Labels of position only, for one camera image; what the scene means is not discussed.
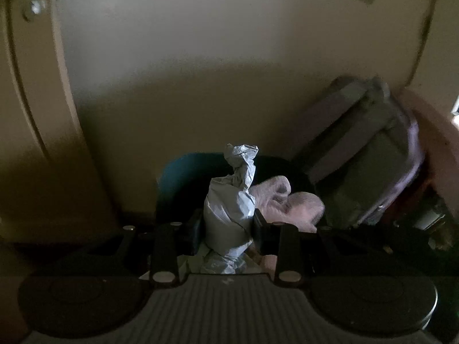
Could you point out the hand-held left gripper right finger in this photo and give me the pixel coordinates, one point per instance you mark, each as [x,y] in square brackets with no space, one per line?
[259,233]

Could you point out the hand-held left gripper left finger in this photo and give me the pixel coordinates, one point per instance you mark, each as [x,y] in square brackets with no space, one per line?
[195,231]

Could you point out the grey paper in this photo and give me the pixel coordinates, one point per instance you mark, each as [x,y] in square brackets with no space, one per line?
[226,208]

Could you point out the blue trash bin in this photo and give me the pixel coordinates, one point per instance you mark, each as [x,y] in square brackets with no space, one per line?
[179,179]

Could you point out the pink plastic bag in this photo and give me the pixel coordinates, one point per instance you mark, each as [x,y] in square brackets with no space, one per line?
[297,204]

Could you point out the grey lavender suitcase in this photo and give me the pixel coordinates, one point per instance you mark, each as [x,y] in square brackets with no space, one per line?
[358,157]

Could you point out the shiny metallic item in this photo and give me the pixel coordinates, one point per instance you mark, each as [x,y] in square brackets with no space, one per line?
[430,218]

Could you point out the beige door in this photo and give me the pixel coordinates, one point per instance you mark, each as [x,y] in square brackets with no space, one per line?
[39,132]

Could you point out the pink plastic tub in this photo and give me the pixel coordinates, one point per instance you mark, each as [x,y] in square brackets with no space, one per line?
[434,122]

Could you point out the metal door lock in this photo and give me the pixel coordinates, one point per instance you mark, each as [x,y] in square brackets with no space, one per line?
[34,8]

